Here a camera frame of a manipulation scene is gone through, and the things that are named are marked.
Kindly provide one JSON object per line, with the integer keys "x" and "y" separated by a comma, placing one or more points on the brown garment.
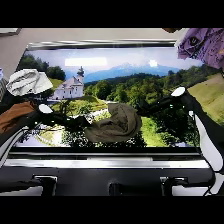
{"x": 15, "y": 115}

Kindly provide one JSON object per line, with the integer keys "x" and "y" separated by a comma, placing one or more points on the white garment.
{"x": 28, "y": 81}

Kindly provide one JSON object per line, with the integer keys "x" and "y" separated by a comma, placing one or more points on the olive green garment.
{"x": 116, "y": 125}

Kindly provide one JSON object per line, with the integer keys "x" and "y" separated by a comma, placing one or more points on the silver frame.
{"x": 100, "y": 163}

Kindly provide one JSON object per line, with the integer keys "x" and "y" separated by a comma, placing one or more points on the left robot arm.
{"x": 63, "y": 119}

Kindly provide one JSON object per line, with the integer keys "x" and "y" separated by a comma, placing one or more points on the purple printed garment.
{"x": 206, "y": 45}

